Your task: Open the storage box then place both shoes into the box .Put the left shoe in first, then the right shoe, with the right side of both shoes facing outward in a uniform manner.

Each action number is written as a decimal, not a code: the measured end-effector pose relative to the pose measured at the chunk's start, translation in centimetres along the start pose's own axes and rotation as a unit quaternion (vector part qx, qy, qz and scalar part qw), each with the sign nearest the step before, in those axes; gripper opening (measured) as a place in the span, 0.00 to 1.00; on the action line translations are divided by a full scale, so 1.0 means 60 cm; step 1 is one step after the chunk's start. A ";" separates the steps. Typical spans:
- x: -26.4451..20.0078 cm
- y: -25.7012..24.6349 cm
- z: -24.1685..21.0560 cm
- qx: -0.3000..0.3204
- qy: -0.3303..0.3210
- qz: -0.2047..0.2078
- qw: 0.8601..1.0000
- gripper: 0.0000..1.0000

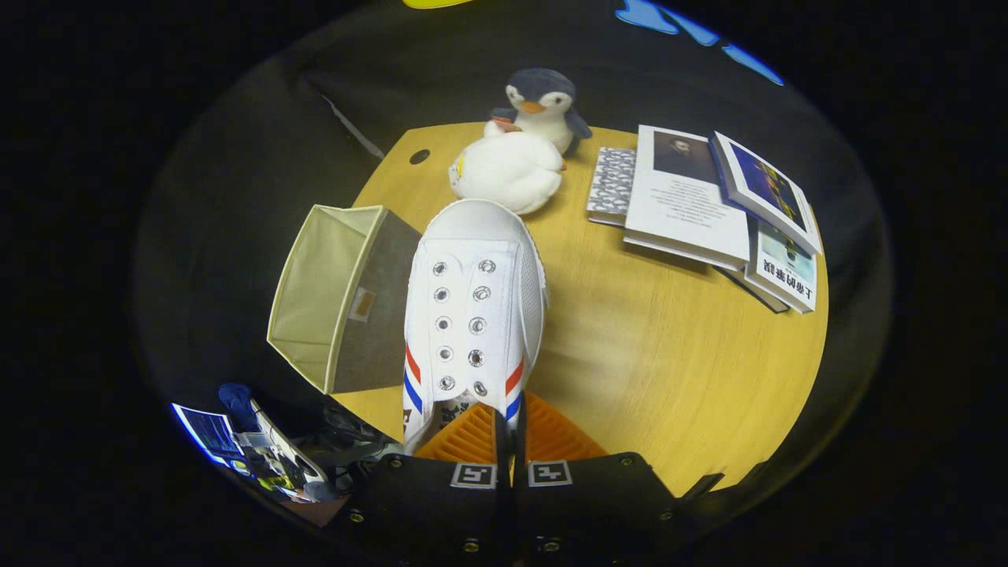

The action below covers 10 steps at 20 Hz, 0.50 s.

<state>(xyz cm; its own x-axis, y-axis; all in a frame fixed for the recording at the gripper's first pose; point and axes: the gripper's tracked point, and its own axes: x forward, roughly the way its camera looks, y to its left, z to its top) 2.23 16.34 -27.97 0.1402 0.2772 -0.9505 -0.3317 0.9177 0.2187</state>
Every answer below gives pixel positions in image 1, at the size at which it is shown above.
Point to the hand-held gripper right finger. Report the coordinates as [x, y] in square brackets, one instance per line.
[598, 496]

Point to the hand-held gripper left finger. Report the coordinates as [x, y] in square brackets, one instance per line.
[425, 496]

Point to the grey fabric storage box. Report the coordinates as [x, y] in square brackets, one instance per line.
[323, 283]

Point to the white striped canvas shoe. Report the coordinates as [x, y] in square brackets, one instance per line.
[472, 260]

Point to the white device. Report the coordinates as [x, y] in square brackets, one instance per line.
[287, 461]

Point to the blue cloth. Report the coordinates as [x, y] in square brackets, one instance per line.
[236, 398]

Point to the blue lit monitor screen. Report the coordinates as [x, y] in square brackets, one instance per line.
[209, 433]

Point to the pale green cover book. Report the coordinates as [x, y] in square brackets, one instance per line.
[783, 268]

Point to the white book with portrait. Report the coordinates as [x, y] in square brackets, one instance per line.
[681, 213]

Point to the grey patterned book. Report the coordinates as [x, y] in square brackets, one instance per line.
[612, 185]

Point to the white round plush toy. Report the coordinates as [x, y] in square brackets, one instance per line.
[508, 169]

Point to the blue cover book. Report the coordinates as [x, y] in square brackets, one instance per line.
[768, 189]

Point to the penguin plush toy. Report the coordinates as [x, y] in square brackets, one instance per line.
[543, 94]

